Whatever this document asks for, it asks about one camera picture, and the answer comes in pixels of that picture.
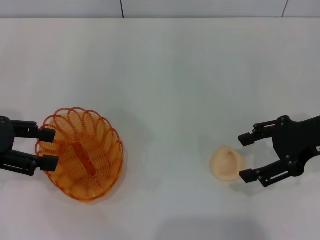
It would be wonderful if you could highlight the orange woven plastic basket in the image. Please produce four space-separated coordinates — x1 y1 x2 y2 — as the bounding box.
34 107 124 200

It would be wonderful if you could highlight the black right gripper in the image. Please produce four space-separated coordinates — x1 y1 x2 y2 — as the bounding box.
238 115 320 188

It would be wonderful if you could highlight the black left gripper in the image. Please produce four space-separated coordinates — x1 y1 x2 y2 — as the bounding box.
0 116 60 176

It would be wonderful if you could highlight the pale peach-shaped bun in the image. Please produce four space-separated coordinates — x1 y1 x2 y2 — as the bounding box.
209 144 248 182

